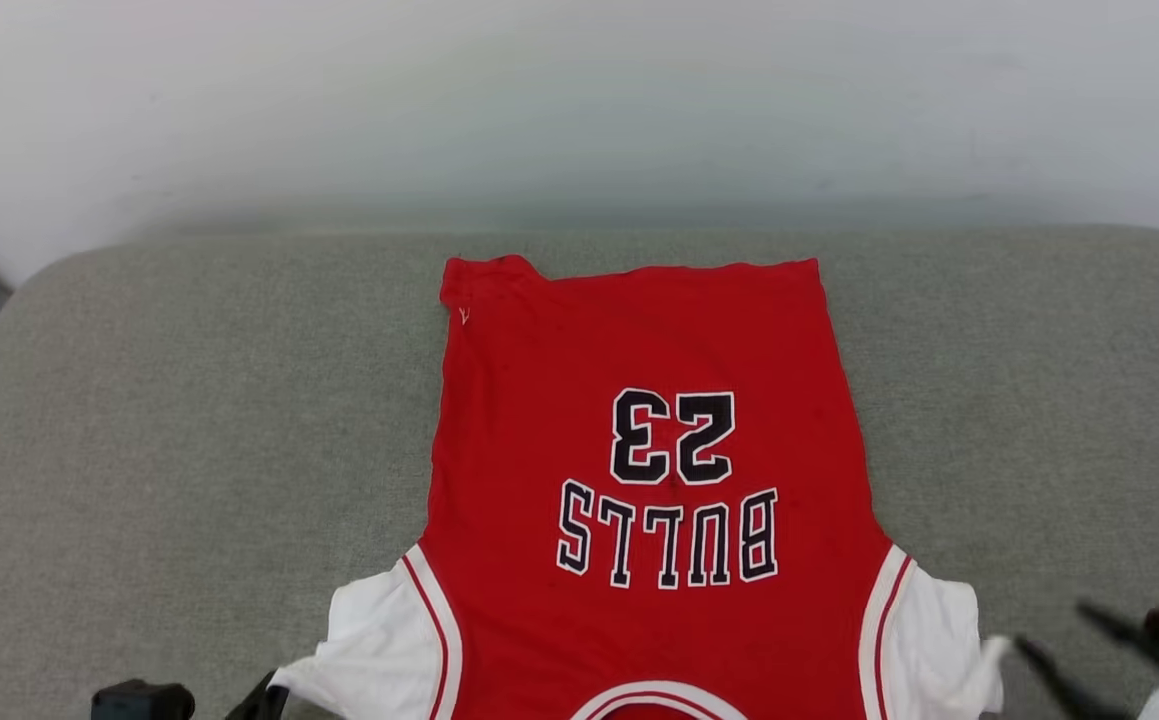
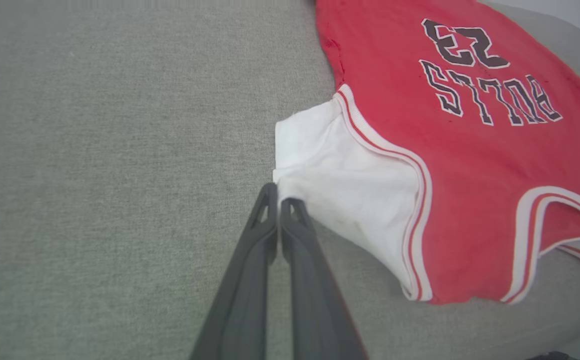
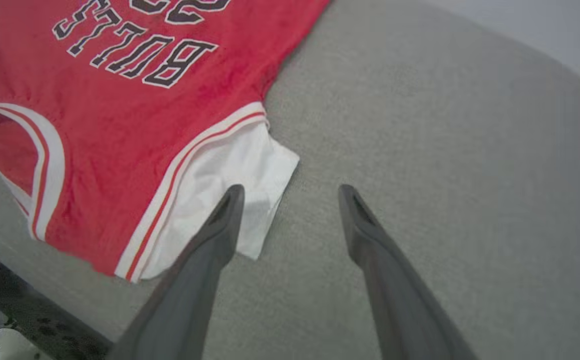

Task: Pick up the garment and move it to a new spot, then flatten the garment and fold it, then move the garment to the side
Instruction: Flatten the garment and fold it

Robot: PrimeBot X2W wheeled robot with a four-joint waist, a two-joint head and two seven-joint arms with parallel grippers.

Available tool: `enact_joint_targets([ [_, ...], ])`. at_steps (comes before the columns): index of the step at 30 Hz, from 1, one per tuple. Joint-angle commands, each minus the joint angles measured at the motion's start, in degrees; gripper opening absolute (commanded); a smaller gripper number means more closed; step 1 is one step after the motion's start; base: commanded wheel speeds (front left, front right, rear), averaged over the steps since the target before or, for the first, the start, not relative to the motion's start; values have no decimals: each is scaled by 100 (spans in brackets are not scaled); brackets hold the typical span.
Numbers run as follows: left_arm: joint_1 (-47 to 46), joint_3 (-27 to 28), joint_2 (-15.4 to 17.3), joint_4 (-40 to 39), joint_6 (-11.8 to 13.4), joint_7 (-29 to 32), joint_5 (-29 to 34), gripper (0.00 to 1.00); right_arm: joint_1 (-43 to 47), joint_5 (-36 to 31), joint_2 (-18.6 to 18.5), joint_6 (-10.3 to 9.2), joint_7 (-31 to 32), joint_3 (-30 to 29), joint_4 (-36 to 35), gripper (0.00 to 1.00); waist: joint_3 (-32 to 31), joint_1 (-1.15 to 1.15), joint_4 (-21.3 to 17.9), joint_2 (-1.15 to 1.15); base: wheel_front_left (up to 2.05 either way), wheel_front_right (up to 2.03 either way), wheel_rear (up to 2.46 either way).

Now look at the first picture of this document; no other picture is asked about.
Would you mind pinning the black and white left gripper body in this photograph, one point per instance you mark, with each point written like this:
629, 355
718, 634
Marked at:
139, 702

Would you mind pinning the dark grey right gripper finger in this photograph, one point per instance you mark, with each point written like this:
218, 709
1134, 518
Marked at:
1114, 622
1064, 685

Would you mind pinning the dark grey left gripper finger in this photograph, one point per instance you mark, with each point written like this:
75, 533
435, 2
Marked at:
261, 702

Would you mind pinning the red Bulls 23 basketball jersey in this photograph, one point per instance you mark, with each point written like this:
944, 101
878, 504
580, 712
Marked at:
649, 620

